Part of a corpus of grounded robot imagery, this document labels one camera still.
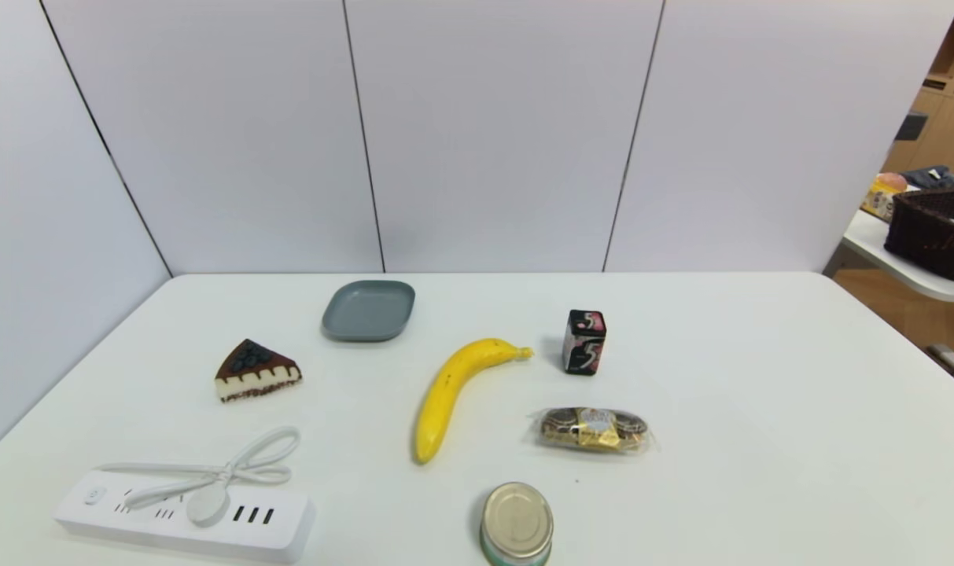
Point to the white power strip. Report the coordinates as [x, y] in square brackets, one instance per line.
[280, 534]

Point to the grey square dish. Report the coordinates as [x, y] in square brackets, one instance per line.
[369, 310]

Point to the yellow banana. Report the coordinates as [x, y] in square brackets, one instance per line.
[445, 393]

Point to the black gum box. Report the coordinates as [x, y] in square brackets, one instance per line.
[584, 343]

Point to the gold chocolates clear pack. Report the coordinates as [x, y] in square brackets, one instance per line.
[593, 429]

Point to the chocolate cake slice toy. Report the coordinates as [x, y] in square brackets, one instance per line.
[252, 376]

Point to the round tin can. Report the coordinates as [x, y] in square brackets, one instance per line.
[517, 523]

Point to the white side table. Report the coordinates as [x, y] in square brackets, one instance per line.
[874, 240]

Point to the yellow snack package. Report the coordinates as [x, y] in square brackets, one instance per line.
[882, 196]

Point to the dark brown wicker basket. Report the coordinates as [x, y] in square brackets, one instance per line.
[929, 232]

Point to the dark blue cloth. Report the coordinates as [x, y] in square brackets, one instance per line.
[926, 178]

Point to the wooden shelf unit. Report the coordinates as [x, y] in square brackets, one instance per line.
[944, 126]

